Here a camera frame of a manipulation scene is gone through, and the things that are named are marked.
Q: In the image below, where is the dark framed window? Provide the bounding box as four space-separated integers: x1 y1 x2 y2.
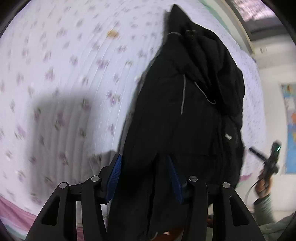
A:
226 0 288 42

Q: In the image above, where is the white wall socket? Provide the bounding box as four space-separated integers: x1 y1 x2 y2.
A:
259 46 267 54

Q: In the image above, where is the black hooded jacket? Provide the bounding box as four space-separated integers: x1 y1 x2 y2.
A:
107 5 245 240

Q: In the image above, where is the wall map poster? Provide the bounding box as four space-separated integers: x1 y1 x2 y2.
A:
281 83 296 174

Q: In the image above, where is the grey green right sleeve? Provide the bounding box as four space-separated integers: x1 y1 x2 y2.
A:
253 194 295 240

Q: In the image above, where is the pink mattress sheet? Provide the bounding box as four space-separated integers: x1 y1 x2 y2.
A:
1 196 36 240

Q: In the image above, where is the floral quilted bedspread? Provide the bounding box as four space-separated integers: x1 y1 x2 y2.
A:
1 1 266 218

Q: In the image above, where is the person's right hand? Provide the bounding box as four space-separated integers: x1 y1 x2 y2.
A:
255 178 273 198

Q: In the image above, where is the wooden window sill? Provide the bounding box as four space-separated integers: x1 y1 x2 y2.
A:
215 1 254 55

